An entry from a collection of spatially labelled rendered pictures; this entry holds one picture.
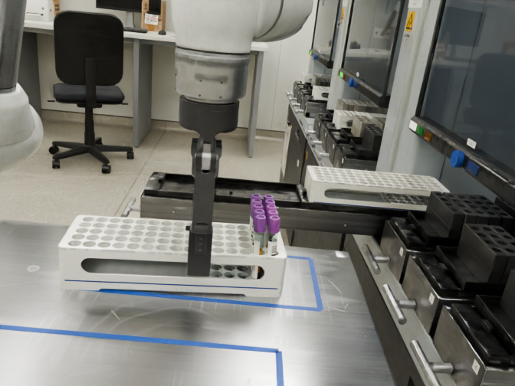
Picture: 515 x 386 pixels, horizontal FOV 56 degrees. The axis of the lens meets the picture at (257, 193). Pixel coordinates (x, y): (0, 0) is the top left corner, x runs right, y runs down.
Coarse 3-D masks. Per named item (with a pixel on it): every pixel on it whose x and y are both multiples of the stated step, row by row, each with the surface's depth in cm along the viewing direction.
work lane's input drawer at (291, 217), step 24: (144, 192) 99; (168, 192) 99; (192, 192) 100; (216, 192) 105; (240, 192) 106; (264, 192) 108; (288, 192) 109; (120, 216) 102; (144, 216) 100; (168, 216) 100; (216, 216) 100; (240, 216) 100; (288, 216) 101; (312, 216) 101; (336, 216) 101; (360, 216) 101; (384, 216) 101
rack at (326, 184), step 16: (320, 176) 104; (336, 176) 104; (352, 176) 106; (368, 176) 106; (384, 176) 108; (400, 176) 108; (416, 176) 110; (320, 192) 101; (336, 192) 111; (352, 192) 112; (368, 192) 112; (384, 192) 110; (400, 192) 101; (416, 192) 102; (448, 192) 102; (400, 208) 103; (416, 208) 103
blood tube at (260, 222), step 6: (258, 216) 63; (264, 216) 63; (258, 222) 62; (264, 222) 62; (258, 228) 62; (264, 228) 63; (258, 234) 63; (258, 240) 63; (258, 246) 64; (258, 252) 64; (252, 270) 65; (258, 270) 65; (252, 276) 66; (258, 276) 66
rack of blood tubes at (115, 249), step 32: (96, 224) 68; (128, 224) 69; (160, 224) 69; (224, 224) 72; (64, 256) 61; (96, 256) 62; (128, 256) 62; (160, 256) 62; (224, 256) 63; (256, 256) 64; (64, 288) 63; (96, 288) 63; (128, 288) 64; (160, 288) 64; (192, 288) 64; (224, 288) 65
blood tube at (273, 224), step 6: (276, 216) 63; (270, 222) 62; (276, 222) 62; (270, 228) 63; (276, 228) 63; (270, 234) 63; (276, 234) 63; (270, 240) 64; (276, 240) 64; (270, 246) 64; (276, 246) 64; (270, 252) 64; (276, 252) 65
